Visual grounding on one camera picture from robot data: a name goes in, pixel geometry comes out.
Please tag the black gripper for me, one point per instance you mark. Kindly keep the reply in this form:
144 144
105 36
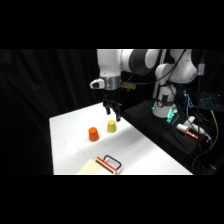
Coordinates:
110 99

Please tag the orange plastic cup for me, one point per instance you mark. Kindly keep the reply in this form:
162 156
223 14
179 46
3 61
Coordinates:
93 134

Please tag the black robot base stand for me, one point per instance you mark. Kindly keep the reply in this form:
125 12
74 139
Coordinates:
150 126

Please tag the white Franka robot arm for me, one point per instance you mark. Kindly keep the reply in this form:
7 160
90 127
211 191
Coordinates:
108 66

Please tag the yellow plastic cup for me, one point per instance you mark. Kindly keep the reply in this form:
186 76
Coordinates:
111 127

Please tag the white tablecloth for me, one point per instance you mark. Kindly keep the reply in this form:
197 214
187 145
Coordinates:
83 150

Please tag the green lit control box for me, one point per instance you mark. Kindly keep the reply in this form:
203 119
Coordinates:
172 115

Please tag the beige wooden board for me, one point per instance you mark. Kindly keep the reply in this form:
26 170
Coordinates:
90 168

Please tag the white marker with red cap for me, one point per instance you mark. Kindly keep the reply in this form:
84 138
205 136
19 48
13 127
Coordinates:
186 130

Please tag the black curtain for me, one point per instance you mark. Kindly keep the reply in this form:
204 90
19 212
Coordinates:
40 100

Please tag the blue lit electronics board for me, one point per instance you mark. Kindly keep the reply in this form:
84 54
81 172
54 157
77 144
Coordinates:
187 98

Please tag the open laptop, lit keyboard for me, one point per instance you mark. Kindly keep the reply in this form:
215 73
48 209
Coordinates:
210 100

